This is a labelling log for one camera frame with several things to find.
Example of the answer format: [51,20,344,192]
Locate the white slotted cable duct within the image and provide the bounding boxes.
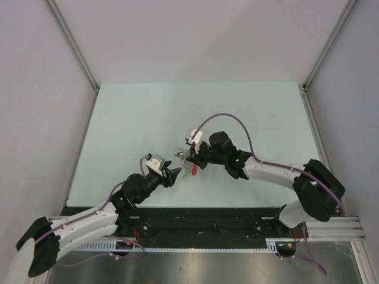
[74,238,295,253]

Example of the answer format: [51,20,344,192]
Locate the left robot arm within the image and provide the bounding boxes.
[16,155,182,278]

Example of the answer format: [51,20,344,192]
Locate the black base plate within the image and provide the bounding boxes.
[118,208,302,244]

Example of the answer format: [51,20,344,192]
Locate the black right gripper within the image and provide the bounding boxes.
[187,139,227,170]

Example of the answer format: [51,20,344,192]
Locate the keyring bunch with chain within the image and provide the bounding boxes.
[175,148,196,177]

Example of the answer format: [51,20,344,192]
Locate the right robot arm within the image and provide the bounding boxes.
[185,129,345,237]

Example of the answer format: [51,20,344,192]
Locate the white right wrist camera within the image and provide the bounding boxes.
[185,128,204,153]

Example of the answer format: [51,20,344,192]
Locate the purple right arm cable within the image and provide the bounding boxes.
[195,112,347,217]

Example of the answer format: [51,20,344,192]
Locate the aluminium right frame rail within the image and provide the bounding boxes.
[306,217,365,241]

